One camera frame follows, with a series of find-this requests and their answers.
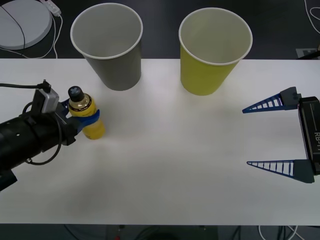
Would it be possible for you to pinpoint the yellow bottle with black cap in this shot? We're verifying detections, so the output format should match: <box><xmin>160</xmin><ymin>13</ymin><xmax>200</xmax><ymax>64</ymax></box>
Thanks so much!
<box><xmin>67</xmin><ymin>86</ymin><xmax>106</xmax><ymax>140</ymax></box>

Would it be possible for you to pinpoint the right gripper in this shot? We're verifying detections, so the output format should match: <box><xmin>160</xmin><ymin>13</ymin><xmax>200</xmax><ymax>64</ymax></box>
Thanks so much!
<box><xmin>241</xmin><ymin>86</ymin><xmax>320</xmax><ymax>185</ymax></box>

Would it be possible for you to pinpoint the white power strip cable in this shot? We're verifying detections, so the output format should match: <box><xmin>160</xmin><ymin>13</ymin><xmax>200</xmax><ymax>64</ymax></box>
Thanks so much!
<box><xmin>0</xmin><ymin>13</ymin><xmax>64</xmax><ymax>60</ymax></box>

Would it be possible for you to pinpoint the looped white cable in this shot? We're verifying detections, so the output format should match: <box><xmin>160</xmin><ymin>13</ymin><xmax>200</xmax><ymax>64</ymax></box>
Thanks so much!
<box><xmin>304</xmin><ymin>0</ymin><xmax>320</xmax><ymax>35</ymax></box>

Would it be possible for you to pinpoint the grey plastic bin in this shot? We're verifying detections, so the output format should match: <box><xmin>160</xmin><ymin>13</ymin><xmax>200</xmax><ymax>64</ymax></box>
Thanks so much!
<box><xmin>70</xmin><ymin>2</ymin><xmax>144</xmax><ymax>92</ymax></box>

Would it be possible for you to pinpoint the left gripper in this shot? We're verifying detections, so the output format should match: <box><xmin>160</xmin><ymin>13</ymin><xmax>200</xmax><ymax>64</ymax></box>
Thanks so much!
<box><xmin>55</xmin><ymin>98</ymin><xmax>101</xmax><ymax>147</ymax></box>

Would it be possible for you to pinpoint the yellow-green plastic bin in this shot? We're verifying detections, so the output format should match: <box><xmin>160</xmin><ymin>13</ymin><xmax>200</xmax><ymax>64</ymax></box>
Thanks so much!
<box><xmin>178</xmin><ymin>7</ymin><xmax>254</xmax><ymax>97</ymax></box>

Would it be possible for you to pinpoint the white power strip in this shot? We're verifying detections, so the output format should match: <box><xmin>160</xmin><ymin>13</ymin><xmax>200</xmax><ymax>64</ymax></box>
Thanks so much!
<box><xmin>41</xmin><ymin>0</ymin><xmax>62</xmax><ymax>17</ymax></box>

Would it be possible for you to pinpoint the grey floor socket box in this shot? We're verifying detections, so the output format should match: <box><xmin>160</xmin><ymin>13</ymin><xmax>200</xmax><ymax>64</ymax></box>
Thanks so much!
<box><xmin>296</xmin><ymin>47</ymin><xmax>320</xmax><ymax>60</ymax></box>

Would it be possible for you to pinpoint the white floor cable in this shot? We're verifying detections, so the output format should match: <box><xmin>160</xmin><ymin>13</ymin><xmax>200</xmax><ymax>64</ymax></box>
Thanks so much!
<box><xmin>258</xmin><ymin>224</ymin><xmax>302</xmax><ymax>240</ymax></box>

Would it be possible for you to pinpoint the thin black cable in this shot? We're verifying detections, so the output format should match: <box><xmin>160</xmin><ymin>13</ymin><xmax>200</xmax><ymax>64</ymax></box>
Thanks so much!
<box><xmin>0</xmin><ymin>4</ymin><xmax>26</xmax><ymax>49</ymax></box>

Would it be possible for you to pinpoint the round grey disc base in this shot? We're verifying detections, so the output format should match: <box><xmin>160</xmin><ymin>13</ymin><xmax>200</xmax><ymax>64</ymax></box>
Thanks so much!
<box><xmin>0</xmin><ymin>0</ymin><xmax>53</xmax><ymax>51</ymax></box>

